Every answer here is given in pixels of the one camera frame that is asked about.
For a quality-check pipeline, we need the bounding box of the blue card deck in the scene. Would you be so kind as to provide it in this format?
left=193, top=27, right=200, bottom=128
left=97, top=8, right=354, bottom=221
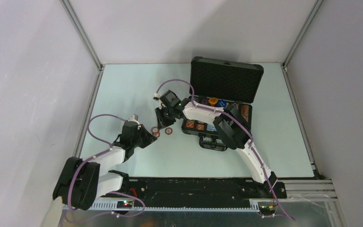
left=206, top=124, right=217, bottom=132

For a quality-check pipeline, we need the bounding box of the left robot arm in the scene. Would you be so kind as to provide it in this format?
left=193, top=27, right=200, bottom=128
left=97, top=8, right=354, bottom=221
left=52, top=120, right=157, bottom=210

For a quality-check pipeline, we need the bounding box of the orange round button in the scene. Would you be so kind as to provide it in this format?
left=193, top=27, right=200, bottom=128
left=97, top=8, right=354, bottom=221
left=208, top=97, right=218, bottom=106

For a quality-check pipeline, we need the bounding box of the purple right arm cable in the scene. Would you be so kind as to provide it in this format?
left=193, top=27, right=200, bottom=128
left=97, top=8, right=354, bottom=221
left=155, top=79, right=296, bottom=222

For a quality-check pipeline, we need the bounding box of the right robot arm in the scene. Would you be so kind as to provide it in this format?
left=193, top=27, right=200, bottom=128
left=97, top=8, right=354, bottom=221
left=153, top=90, right=277, bottom=198

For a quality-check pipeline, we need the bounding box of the black poker set case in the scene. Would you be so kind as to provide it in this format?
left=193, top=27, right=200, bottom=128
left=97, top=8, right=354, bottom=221
left=181, top=56, right=265, bottom=152

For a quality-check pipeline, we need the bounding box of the purple chip stack row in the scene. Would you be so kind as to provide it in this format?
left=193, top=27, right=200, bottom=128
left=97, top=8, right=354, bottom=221
left=195, top=123, right=206, bottom=131

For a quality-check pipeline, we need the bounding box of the blue round dealer button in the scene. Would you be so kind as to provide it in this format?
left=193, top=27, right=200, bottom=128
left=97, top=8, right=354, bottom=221
left=216, top=100, right=228, bottom=108

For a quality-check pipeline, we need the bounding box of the red poker chip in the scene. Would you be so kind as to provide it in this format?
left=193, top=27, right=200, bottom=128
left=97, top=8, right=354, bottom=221
left=153, top=132, right=160, bottom=138
left=151, top=127, right=158, bottom=133
left=165, top=127, right=173, bottom=135

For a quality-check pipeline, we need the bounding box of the dark orange chip stack row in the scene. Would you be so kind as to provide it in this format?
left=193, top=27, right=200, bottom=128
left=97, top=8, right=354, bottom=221
left=240, top=105, right=250, bottom=122

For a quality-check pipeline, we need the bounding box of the green chip stack row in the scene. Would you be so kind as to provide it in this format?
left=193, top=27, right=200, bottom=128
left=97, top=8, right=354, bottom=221
left=185, top=120, right=195, bottom=128

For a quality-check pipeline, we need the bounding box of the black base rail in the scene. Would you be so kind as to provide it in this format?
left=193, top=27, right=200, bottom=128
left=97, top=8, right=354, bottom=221
left=120, top=177, right=274, bottom=209

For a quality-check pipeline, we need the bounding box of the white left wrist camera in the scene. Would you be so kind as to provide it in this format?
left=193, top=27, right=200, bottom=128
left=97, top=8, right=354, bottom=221
left=128, top=114, right=139, bottom=124

